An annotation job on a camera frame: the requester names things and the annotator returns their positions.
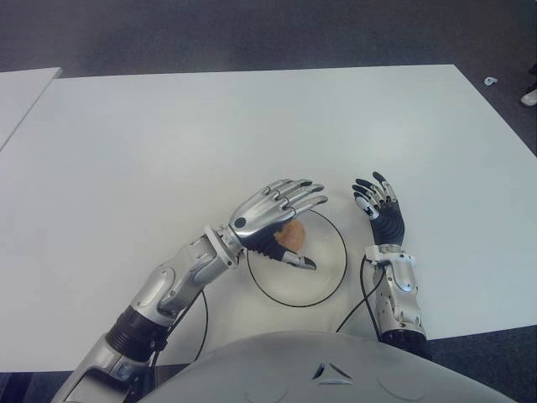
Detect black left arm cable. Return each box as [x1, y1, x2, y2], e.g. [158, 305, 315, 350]
[150, 289, 210, 367]

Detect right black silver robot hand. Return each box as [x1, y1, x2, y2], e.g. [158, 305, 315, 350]
[351, 170, 407, 248]

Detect white plate with black rim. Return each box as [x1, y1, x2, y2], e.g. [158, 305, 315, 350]
[246, 207, 349, 309]

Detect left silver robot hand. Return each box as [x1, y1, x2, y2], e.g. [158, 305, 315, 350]
[228, 178, 329, 270]

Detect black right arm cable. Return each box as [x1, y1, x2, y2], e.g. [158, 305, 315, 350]
[335, 255, 389, 333]

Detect grey robot torso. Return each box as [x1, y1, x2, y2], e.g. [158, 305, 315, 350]
[137, 330, 522, 403]

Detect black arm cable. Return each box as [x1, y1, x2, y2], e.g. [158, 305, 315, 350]
[335, 255, 389, 333]
[150, 289, 210, 367]

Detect brown egg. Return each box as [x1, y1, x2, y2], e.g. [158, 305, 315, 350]
[274, 221, 307, 254]

